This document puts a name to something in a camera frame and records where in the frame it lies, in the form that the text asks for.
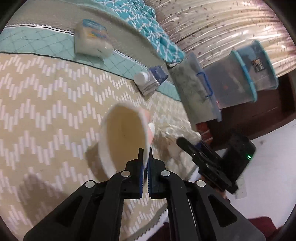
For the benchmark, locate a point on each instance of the clear storage bin teal lid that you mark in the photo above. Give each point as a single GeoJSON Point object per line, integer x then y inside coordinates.
{"type": "Point", "coordinates": [230, 81]}

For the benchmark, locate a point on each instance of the beige chevron mattress cover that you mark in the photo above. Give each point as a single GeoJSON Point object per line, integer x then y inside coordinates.
{"type": "Point", "coordinates": [51, 112]}

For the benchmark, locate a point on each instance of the pink paper cup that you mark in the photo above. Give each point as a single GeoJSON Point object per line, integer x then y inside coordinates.
{"type": "Point", "coordinates": [124, 130]}

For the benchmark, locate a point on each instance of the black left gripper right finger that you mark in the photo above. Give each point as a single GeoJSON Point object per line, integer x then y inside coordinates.
{"type": "Point", "coordinates": [196, 211]}

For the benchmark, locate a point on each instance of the blue white carton box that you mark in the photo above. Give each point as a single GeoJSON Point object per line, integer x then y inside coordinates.
{"type": "Point", "coordinates": [157, 77]}

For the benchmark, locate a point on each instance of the teal patterned duvet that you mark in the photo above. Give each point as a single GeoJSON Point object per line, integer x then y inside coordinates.
{"type": "Point", "coordinates": [143, 18]}

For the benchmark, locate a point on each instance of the red printed box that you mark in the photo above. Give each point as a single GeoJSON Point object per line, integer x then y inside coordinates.
{"type": "Point", "coordinates": [204, 131]}

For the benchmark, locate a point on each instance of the clear storage bin blue handle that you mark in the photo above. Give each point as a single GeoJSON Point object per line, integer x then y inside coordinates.
{"type": "Point", "coordinates": [195, 91]}

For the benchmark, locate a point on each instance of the tissue pack white blue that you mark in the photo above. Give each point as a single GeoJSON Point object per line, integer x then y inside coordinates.
{"type": "Point", "coordinates": [91, 38]}

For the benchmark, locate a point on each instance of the white tissue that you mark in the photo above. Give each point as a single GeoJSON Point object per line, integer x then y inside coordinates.
{"type": "Point", "coordinates": [165, 141]}

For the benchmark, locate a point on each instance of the teal grey quilted blanket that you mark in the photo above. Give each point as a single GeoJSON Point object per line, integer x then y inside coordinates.
{"type": "Point", "coordinates": [121, 37]}

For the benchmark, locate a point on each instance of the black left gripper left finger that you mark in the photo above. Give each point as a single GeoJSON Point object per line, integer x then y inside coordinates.
{"type": "Point", "coordinates": [94, 210]}

